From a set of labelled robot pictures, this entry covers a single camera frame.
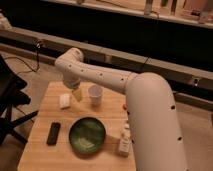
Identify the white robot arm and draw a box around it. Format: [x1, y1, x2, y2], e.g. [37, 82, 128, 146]
[55, 48, 189, 171]

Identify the white plastic bottle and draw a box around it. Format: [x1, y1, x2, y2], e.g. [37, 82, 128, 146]
[118, 124, 131, 157]

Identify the black office chair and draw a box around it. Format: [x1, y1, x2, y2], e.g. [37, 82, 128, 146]
[0, 54, 38, 145]

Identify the black cable on floor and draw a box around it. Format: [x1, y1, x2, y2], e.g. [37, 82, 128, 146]
[2, 39, 44, 76]

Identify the green ceramic bowl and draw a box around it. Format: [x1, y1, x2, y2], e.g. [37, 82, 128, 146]
[69, 117, 106, 155]

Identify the white sponge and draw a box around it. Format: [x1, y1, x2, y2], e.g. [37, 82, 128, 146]
[59, 94, 70, 109]

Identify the black remote control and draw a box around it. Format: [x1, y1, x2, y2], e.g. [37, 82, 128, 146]
[47, 122, 61, 145]

